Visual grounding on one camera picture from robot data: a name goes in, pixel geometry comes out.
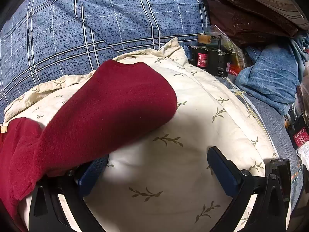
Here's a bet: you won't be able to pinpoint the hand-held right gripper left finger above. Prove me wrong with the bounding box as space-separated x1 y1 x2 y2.
28 154 109 232

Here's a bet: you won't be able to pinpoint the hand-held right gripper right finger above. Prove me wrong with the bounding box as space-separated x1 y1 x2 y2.
207 146 291 232

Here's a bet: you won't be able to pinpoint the dark red fleece garment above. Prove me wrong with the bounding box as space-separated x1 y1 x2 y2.
0 59 178 232

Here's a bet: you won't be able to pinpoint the grey-blue bed sheet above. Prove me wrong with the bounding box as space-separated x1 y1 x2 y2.
227 75 309 213

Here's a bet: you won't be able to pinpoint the white paper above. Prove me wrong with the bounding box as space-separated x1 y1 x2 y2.
297 147 309 173

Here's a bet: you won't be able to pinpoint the black device with red label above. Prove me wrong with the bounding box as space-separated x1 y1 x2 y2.
285 112 309 150

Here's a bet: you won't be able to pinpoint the blue denim jeans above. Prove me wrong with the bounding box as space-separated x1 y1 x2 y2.
235 32 309 115

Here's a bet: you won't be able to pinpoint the black battery with red label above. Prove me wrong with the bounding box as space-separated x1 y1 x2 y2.
188 45 209 68
208 46 232 78

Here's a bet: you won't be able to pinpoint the clear plastic bag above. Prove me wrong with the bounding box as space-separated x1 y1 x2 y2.
205 24 245 76

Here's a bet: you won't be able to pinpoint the small tan box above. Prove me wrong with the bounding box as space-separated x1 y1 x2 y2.
198 33 211 45

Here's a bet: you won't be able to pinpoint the dark brown shiny cushion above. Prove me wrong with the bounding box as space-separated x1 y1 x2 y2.
208 0 300 47

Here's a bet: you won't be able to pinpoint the blue plaid quilt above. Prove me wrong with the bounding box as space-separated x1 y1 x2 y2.
0 0 213 124

